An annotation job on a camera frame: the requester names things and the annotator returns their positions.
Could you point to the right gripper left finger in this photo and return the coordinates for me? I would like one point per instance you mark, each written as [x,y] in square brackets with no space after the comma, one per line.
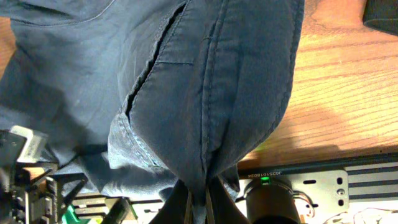
[178,207]

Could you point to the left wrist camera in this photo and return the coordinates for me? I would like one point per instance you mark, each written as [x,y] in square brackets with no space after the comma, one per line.
[34,145]

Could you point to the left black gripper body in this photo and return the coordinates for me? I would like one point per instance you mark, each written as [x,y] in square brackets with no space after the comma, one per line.
[31,192]

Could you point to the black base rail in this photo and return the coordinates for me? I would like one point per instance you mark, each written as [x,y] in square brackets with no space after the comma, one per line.
[361,189]

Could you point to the navy blue shorts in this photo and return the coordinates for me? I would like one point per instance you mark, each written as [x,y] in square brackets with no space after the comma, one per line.
[140,94]

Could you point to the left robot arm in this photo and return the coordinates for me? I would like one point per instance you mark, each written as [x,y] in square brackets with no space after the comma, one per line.
[267,203]

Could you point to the black patterned garment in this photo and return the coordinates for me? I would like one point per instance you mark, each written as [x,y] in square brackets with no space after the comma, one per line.
[381,15]

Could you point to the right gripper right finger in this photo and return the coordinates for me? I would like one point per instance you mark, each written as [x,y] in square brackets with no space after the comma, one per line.
[220,209]

